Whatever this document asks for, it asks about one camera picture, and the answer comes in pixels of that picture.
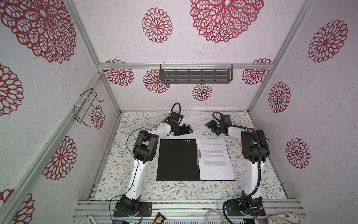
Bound printed paper sheet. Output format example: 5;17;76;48
181;110;195;119
196;138;235;181
184;113;213;133

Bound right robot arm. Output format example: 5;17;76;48
206;112;270;215

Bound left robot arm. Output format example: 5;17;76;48
113;111;193;216

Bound grey wall shelf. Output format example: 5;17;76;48
159;64;233;84

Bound metal folder clip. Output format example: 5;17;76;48
196;149;201;166

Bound blue black folder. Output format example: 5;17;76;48
156;138;236;182

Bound black wire wall rack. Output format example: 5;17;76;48
73;88;104;127

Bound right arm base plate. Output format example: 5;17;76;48
226;197;266;217

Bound printed paper sheet back top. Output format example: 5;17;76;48
181;110;195;119

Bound white cable loop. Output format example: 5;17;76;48
205;209;225;224

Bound patterned cloth bag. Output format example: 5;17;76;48
267;212;301;224

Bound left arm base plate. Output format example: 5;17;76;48
113;195;153;217

